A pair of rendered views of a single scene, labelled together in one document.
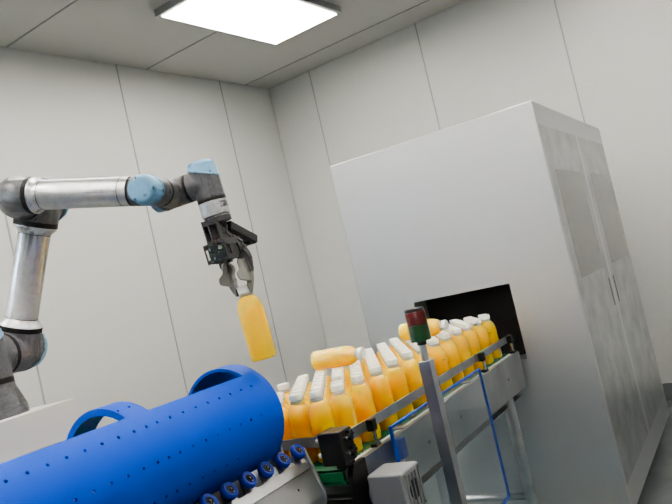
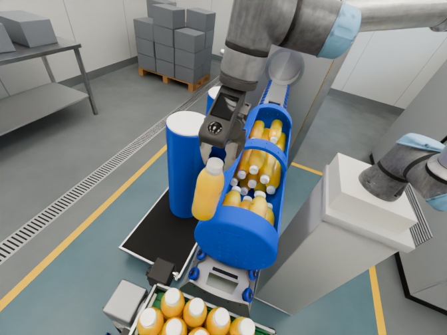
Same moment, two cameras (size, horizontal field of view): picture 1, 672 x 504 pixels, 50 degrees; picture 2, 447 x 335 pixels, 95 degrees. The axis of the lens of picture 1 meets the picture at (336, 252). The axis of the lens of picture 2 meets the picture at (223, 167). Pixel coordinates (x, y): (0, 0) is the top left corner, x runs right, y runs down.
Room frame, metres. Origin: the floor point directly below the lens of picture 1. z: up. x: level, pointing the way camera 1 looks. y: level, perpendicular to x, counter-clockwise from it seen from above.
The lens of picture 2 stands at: (2.25, 0.15, 1.75)
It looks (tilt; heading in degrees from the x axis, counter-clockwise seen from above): 43 degrees down; 159
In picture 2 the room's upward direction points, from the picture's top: 12 degrees clockwise
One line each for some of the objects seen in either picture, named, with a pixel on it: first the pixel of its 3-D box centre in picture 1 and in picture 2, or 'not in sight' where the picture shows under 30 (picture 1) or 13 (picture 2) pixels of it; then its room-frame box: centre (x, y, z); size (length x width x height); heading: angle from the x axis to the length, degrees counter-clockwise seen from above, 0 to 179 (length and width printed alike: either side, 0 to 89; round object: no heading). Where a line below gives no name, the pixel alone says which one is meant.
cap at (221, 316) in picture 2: not in sight; (221, 316); (2.16, 0.27, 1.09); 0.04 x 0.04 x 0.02
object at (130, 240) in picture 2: not in sight; (194, 196); (0.97, 0.40, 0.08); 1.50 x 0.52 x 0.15; 146
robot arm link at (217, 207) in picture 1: (215, 209); (241, 64); (1.89, 0.28, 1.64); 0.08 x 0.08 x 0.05
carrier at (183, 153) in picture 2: not in sight; (187, 171); (1.12, 0.29, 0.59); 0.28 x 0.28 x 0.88
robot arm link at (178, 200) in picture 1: (169, 193); (312, 25); (1.89, 0.39, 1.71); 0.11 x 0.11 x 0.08; 79
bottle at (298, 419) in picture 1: (302, 430); (194, 314); (2.12, 0.21, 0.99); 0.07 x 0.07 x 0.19
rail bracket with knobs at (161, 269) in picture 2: (336, 448); (163, 276); (1.98, 0.12, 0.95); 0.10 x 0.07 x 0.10; 60
